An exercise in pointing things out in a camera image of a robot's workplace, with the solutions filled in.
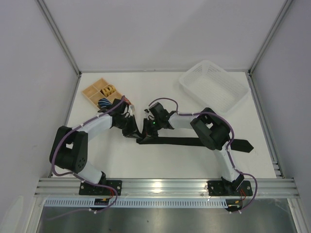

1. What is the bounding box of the white slotted cable duct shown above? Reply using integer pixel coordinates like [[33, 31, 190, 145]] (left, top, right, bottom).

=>
[[45, 198, 229, 208]]

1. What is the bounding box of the colourful dotted rolled tie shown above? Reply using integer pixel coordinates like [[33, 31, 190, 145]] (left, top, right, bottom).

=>
[[121, 96, 132, 106]]

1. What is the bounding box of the aluminium mounting rail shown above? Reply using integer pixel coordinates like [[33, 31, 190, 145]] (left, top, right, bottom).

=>
[[35, 178, 300, 199]]

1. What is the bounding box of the yellow patterned rolled tie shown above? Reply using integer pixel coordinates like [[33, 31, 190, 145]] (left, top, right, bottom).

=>
[[100, 84, 116, 97]]

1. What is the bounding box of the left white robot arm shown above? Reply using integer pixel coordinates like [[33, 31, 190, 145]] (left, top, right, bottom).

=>
[[50, 96, 141, 186]]

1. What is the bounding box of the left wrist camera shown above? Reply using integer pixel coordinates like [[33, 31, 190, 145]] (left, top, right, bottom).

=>
[[127, 105, 135, 116]]

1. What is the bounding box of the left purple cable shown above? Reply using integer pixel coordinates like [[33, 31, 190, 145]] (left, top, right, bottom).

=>
[[46, 96, 119, 220]]

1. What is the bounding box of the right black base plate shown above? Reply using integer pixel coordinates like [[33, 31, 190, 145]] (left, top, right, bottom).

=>
[[207, 180, 253, 197]]

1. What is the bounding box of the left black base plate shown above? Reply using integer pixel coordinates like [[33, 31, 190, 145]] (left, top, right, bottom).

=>
[[79, 180, 122, 196]]

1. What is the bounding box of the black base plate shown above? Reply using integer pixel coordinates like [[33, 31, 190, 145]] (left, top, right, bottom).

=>
[[79, 180, 122, 196], [207, 180, 253, 197]]

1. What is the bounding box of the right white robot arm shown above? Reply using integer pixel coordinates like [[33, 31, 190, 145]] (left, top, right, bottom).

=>
[[137, 102, 244, 194]]

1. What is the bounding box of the black necktie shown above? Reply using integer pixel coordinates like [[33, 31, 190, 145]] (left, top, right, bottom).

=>
[[136, 137, 254, 153]]

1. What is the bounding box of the white plastic basket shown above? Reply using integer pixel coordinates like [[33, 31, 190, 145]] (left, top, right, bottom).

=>
[[179, 60, 250, 116]]

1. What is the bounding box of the blue striped rolled tie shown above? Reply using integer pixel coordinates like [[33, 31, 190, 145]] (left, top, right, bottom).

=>
[[98, 98, 112, 109]]

